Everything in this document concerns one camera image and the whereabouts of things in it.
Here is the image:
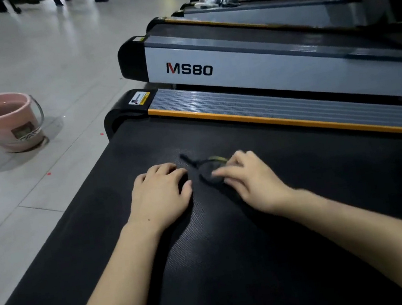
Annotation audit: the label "person's right forearm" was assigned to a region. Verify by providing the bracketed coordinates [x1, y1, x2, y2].
[270, 173, 402, 305]

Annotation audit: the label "person's left hand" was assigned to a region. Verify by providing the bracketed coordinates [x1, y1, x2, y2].
[120, 159, 200, 238]

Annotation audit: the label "grey treadmill with orange strip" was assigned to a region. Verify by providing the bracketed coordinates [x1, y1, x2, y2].
[144, 0, 369, 58]

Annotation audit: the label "black treadmill with orange trim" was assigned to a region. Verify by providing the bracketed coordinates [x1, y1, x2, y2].
[0, 49, 402, 305]

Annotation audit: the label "black eyeglasses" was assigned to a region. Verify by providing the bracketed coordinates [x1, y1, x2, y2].
[180, 147, 233, 189]

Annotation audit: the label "pink plastic bucket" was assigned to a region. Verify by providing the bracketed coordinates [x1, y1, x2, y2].
[0, 87, 50, 156]

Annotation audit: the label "person's left forearm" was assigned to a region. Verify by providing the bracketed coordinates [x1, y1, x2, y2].
[42, 216, 178, 305]

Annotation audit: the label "grey treadmill with printed side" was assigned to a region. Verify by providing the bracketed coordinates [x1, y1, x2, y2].
[115, 0, 402, 147]

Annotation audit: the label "person's right hand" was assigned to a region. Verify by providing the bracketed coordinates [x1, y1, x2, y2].
[208, 142, 302, 226]

